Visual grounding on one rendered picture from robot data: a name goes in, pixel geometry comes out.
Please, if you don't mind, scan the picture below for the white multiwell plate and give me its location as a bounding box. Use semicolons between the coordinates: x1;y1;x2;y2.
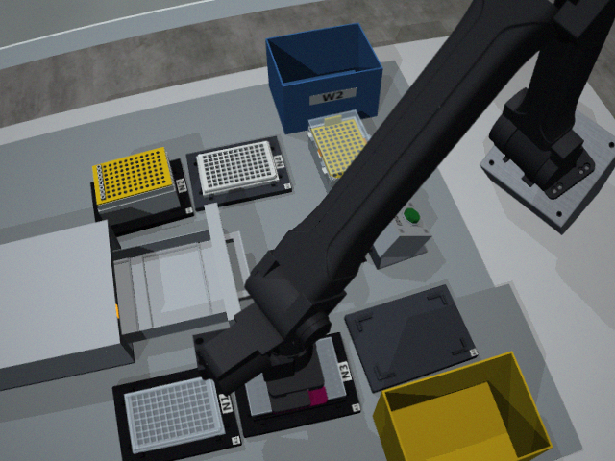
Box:
197;141;280;198

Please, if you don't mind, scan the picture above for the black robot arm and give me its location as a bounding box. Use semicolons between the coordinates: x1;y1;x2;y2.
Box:
192;0;615;397

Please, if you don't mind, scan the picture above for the dark blue open-top bin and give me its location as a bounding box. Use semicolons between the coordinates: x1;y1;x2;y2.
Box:
265;23;383;134

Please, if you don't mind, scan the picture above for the yellow open-top bin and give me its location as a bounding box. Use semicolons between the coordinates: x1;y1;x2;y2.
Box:
373;351;553;461

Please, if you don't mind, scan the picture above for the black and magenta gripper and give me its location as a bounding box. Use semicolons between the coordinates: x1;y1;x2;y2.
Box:
266;343;328;414

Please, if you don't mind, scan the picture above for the grey bench mat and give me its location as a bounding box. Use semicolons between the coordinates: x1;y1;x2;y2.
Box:
0;61;583;461

